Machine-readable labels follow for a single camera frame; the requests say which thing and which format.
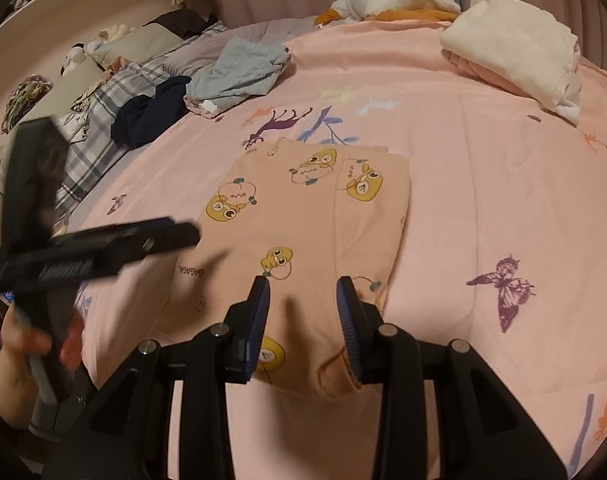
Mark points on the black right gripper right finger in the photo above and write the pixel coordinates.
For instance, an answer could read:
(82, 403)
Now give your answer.
(378, 352)

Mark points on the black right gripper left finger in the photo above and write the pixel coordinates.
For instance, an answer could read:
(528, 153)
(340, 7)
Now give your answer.
(246, 321)

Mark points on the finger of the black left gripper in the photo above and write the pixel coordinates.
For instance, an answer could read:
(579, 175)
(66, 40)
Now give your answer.
(125, 243)

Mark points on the peach cartoon print pants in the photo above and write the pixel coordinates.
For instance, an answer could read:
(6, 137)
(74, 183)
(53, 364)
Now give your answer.
(302, 216)

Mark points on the person left hand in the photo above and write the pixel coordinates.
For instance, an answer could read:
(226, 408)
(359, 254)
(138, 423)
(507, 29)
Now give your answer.
(18, 387)

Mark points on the plaid grey white blanket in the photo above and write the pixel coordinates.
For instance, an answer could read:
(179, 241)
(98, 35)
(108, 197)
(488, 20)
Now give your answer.
(93, 153)

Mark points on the dark navy garment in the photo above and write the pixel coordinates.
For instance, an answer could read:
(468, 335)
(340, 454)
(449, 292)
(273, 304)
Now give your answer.
(143, 119)

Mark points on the pink printed bed sheet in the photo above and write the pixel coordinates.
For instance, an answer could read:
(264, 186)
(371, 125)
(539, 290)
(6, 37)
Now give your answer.
(504, 243)

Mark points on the small plush toy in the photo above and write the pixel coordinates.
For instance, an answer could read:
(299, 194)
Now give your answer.
(75, 57)

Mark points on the beige pillow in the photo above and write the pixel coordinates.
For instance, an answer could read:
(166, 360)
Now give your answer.
(139, 46)

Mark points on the grey blue folded garment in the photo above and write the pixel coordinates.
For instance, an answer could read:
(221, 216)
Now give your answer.
(243, 70)

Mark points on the pink folded garment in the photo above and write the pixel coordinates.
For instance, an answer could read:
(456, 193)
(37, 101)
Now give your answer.
(482, 73)

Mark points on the white goose plush toy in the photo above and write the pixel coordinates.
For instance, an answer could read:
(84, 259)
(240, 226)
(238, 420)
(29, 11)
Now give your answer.
(361, 10)

